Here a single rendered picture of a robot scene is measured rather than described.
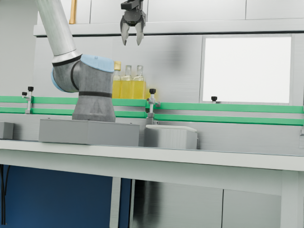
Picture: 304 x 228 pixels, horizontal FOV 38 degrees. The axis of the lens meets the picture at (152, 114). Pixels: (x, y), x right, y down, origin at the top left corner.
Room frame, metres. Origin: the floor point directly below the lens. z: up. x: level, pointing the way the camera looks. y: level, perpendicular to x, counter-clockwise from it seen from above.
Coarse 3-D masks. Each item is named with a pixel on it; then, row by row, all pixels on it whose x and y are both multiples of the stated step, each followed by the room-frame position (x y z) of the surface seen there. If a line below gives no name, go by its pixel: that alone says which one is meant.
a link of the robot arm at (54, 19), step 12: (36, 0) 1.51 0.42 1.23; (48, 0) 1.50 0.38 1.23; (60, 0) 1.54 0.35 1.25; (48, 12) 1.51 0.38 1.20; (60, 12) 1.53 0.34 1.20; (48, 24) 1.53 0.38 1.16; (60, 24) 1.53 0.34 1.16; (48, 36) 1.56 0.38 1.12; (60, 36) 1.54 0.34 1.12; (60, 48) 1.56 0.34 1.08; (72, 48) 1.58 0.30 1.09; (60, 60) 1.56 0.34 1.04; (72, 60) 1.57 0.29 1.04; (60, 72) 1.58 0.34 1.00; (60, 84) 1.62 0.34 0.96; (72, 84) 1.57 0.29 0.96
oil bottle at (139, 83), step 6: (138, 78) 2.07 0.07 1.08; (144, 78) 2.09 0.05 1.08; (132, 84) 2.08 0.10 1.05; (138, 84) 2.07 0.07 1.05; (144, 84) 2.09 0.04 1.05; (132, 90) 2.08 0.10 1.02; (138, 90) 2.07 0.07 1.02; (144, 90) 2.09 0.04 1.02; (132, 96) 2.08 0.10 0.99; (138, 96) 2.07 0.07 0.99; (144, 96) 2.10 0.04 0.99
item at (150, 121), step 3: (147, 117) 1.93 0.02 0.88; (150, 117) 1.93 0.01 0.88; (147, 120) 1.93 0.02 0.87; (150, 120) 1.92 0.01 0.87; (153, 120) 1.93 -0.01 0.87; (156, 120) 1.98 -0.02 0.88; (147, 123) 1.93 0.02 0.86; (150, 123) 1.92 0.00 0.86; (153, 123) 1.94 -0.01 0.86; (156, 123) 1.96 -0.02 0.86
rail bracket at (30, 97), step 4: (28, 88) 2.08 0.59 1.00; (32, 88) 2.09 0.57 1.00; (28, 92) 2.09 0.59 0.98; (24, 96) 2.04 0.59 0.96; (28, 96) 2.08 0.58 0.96; (32, 96) 2.09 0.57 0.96; (28, 100) 2.08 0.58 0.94; (32, 100) 2.09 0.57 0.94; (28, 104) 2.09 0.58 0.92; (28, 108) 2.09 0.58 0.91; (28, 112) 2.08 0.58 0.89; (32, 112) 2.10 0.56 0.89
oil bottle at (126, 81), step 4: (124, 76) 2.10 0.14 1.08; (128, 76) 2.09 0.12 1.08; (132, 76) 2.12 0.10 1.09; (124, 80) 2.09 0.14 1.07; (128, 80) 2.09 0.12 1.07; (132, 80) 2.10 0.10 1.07; (120, 84) 2.10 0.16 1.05; (124, 84) 2.09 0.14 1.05; (128, 84) 2.09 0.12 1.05; (120, 88) 2.10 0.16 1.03; (124, 88) 2.09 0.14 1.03; (128, 88) 2.09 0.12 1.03; (120, 92) 2.10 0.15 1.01; (124, 92) 2.09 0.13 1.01; (128, 92) 2.09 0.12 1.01; (120, 96) 2.10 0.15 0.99; (124, 96) 2.09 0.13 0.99; (128, 96) 2.09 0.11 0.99
